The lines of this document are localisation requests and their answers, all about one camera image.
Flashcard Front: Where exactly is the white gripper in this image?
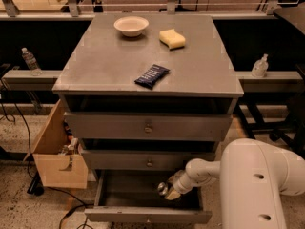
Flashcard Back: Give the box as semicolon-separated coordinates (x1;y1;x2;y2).
165;170;193;200

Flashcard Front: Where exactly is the green soda can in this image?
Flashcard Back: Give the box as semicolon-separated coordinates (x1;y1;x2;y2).
157;182;172;197

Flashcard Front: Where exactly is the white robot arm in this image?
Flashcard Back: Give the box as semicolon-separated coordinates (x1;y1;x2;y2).
164;138;305;229

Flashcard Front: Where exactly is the grey open bottom drawer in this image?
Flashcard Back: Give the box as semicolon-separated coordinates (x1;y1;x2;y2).
85;170;212;224

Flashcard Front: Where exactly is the grey top drawer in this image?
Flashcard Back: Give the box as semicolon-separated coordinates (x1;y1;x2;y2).
64;112;232;142

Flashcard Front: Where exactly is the grey middle drawer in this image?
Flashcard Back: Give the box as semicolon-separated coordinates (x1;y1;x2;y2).
81;150;215;171

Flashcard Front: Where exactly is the grey drawer cabinet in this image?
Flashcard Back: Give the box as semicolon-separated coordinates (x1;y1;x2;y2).
51;12;245;174

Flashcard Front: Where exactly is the dark blue snack packet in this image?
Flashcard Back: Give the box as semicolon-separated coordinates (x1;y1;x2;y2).
134;64;170;89

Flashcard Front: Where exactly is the wooden box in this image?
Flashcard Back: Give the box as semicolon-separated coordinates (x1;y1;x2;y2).
26;101;88;189

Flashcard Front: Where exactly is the black office chair base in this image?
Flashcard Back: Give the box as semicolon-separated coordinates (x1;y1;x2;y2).
234;104;305;157

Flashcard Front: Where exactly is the yellow sponge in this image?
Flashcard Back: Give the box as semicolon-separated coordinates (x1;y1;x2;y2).
159;29;186;50

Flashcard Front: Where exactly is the white bowl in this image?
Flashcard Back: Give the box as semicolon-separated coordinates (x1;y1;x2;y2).
113;16;149;37

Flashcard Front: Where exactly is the clear water bottle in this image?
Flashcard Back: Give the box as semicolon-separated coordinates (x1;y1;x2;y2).
22;48;42;76

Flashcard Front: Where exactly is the black floor cable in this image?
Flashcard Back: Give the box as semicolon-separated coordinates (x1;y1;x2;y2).
0;79;94;229

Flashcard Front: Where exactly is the grey metal rail beam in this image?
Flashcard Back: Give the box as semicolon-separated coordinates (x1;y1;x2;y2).
2;70;61;91

